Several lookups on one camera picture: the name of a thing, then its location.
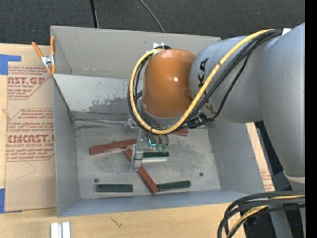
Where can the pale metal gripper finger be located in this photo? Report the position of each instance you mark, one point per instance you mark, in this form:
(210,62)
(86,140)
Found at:
(138,159)
(131,123)

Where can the dark green flat block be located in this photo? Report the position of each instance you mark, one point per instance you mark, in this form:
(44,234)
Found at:
(174,185)
(156,154)
(114,188)

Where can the red-brown flat block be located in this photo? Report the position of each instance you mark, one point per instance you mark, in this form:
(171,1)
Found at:
(148,180)
(182,132)
(109,146)

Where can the grey metal bin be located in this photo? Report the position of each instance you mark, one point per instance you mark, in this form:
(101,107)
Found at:
(104,167)

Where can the brown cardboard board red print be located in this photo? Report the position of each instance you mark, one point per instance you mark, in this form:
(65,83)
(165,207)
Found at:
(29,182)

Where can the black cylinder on white bracket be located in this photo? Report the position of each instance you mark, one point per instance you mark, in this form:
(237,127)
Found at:
(201,121)

